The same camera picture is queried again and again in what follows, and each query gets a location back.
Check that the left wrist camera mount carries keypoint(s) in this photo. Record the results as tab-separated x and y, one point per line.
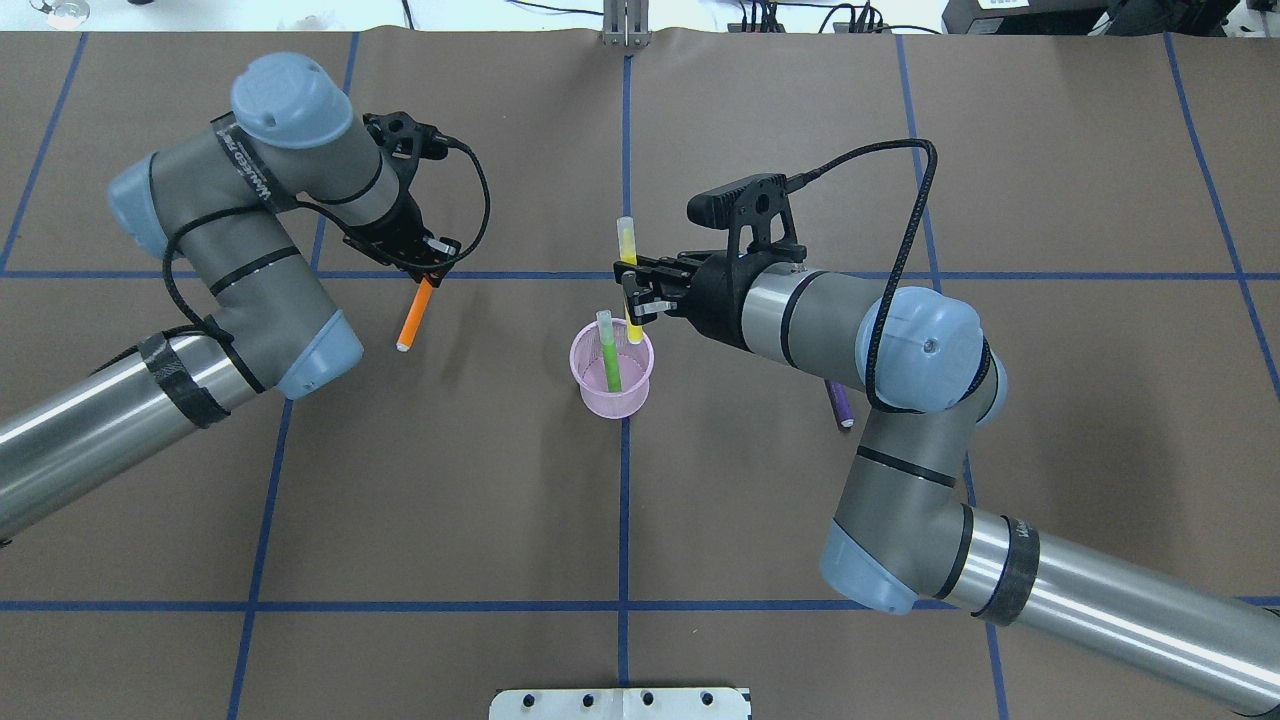
406	142

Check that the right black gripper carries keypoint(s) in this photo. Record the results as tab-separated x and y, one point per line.
722	282

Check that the brown paper table cover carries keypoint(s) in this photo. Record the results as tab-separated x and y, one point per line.
600	550

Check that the pink mesh pen holder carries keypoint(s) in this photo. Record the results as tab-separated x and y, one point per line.
636	365

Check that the white metal base plate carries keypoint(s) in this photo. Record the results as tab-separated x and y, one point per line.
623	703

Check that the aluminium frame post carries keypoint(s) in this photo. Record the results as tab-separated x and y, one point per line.
625	23

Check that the black box with label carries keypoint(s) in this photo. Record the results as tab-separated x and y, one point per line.
1082	18

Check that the yellow highlighter pen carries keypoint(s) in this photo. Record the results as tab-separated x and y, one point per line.
628	254

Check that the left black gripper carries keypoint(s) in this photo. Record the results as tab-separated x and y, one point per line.
388	237

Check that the green highlighter pen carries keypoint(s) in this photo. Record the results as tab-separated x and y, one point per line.
608	346

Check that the orange highlighter pen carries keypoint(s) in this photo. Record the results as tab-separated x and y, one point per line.
416	313

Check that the blue tape grid lines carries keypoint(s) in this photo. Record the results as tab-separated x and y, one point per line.
627	150

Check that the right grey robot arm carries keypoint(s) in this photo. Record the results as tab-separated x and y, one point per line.
900	531

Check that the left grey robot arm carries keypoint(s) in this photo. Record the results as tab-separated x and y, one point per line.
256	316

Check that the purple highlighter pen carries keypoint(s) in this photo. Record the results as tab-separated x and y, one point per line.
840	404

